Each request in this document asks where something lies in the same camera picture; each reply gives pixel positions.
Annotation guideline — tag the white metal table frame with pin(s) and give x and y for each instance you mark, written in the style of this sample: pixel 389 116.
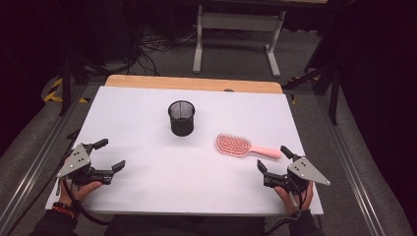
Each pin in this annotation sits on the white metal table frame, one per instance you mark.
pixel 241 22

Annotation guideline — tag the person's left hand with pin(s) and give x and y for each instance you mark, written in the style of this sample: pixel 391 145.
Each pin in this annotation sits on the person's left hand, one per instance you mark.
pixel 76 193

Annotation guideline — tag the black metal stand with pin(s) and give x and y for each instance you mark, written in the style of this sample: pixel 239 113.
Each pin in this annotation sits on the black metal stand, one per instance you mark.
pixel 327 82
pixel 70 75

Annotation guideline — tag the person's right hand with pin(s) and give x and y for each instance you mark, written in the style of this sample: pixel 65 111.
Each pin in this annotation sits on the person's right hand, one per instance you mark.
pixel 296 202

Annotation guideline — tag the white table cover board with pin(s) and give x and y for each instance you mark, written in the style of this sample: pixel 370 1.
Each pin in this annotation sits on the white table cover board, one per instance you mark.
pixel 183 183

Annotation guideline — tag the black mesh pen holder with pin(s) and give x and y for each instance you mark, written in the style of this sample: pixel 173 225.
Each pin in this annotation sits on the black mesh pen holder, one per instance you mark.
pixel 182 123

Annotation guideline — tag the pink hairbrush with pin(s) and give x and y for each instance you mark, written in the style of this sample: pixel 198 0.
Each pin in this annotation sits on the pink hairbrush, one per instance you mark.
pixel 233 146

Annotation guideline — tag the yellow black hazard tape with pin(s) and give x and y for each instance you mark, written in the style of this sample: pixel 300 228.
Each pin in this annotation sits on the yellow black hazard tape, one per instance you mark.
pixel 54 91

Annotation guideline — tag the wooden table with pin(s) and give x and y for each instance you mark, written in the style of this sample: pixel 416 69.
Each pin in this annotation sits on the wooden table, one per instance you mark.
pixel 196 83

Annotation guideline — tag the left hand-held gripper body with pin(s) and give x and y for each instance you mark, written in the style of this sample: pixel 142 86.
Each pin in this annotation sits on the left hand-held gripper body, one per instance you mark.
pixel 74 161

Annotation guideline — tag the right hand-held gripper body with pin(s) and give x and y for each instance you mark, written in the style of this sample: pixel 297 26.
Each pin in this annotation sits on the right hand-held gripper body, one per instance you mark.
pixel 303 170

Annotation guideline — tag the aluminium floor rail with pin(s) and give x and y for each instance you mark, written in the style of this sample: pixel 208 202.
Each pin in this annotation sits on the aluminium floor rail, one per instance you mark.
pixel 39 157
pixel 354 170

